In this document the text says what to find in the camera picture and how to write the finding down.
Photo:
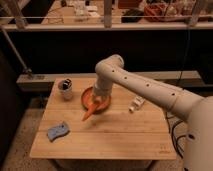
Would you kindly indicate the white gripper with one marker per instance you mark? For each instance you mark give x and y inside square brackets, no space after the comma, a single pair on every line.
[98,100]

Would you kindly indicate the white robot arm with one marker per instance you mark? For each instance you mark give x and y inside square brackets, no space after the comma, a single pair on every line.
[193,109]

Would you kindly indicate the orange ceramic bowl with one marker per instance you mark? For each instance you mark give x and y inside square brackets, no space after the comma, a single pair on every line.
[87,99]

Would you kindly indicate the white cup with dark item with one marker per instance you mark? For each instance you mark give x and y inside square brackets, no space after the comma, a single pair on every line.
[65,88]

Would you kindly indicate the wooden table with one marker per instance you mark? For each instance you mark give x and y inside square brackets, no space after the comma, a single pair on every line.
[114,134]

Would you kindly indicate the white plastic bottle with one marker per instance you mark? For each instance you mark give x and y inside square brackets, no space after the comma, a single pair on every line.
[136,104]

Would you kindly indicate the blue sponge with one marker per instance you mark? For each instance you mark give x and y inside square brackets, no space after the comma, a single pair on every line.
[58,131]

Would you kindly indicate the metal rail post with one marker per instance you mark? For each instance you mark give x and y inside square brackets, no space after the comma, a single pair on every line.
[26,69]

